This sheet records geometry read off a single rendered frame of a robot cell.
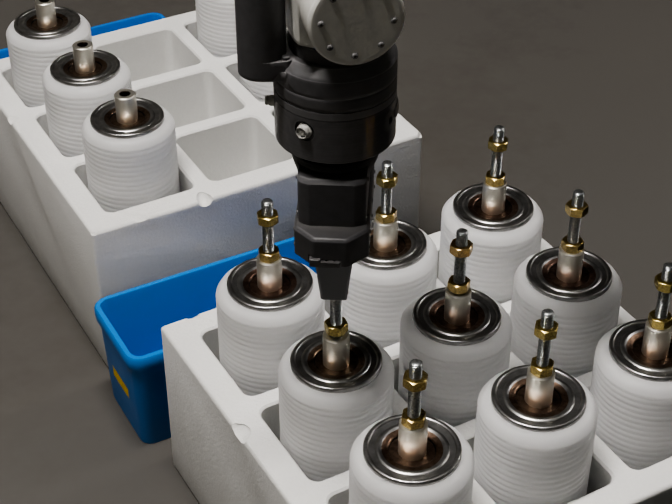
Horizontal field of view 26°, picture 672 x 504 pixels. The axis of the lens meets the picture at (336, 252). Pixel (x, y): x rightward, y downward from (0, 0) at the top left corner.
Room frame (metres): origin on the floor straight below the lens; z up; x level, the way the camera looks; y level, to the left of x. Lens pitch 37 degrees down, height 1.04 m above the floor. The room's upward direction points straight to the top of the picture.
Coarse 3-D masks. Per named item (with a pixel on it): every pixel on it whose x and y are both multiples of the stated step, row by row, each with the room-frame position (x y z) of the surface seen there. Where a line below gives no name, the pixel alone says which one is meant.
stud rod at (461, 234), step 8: (456, 232) 0.96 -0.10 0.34; (464, 232) 0.96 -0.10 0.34; (456, 240) 0.96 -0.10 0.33; (464, 240) 0.96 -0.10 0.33; (456, 264) 0.96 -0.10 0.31; (464, 264) 0.96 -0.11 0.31; (456, 272) 0.96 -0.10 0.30; (464, 272) 0.96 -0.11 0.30; (456, 280) 0.95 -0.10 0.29; (464, 280) 0.96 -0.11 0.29
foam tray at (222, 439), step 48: (432, 240) 1.17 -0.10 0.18; (192, 336) 1.02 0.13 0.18; (192, 384) 0.97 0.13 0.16; (192, 432) 0.98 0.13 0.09; (240, 432) 0.90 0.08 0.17; (192, 480) 0.99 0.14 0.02; (240, 480) 0.89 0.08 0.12; (288, 480) 0.84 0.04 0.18; (336, 480) 0.84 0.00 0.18; (624, 480) 0.84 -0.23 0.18
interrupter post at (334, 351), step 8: (328, 336) 0.90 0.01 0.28; (344, 336) 0.90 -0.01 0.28; (328, 344) 0.89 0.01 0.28; (336, 344) 0.89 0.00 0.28; (344, 344) 0.89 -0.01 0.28; (328, 352) 0.89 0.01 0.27; (336, 352) 0.89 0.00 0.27; (344, 352) 0.89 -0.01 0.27; (328, 360) 0.89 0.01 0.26; (336, 360) 0.89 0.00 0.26; (344, 360) 0.89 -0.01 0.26; (328, 368) 0.89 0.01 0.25; (336, 368) 0.89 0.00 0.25; (344, 368) 0.89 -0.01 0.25
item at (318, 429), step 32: (288, 352) 0.91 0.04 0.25; (384, 352) 0.91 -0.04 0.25; (288, 384) 0.88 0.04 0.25; (384, 384) 0.88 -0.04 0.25; (288, 416) 0.87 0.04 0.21; (320, 416) 0.86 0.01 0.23; (352, 416) 0.86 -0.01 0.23; (384, 416) 0.88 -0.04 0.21; (288, 448) 0.87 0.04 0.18; (320, 448) 0.86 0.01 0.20; (320, 480) 0.85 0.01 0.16
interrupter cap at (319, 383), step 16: (320, 336) 0.93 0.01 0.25; (352, 336) 0.93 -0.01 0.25; (304, 352) 0.91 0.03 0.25; (320, 352) 0.91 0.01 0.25; (352, 352) 0.91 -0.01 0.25; (368, 352) 0.91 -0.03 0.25; (304, 368) 0.89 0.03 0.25; (320, 368) 0.89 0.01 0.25; (352, 368) 0.89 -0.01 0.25; (368, 368) 0.89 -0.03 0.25; (304, 384) 0.87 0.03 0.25; (320, 384) 0.87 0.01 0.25; (336, 384) 0.87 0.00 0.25; (352, 384) 0.87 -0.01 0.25
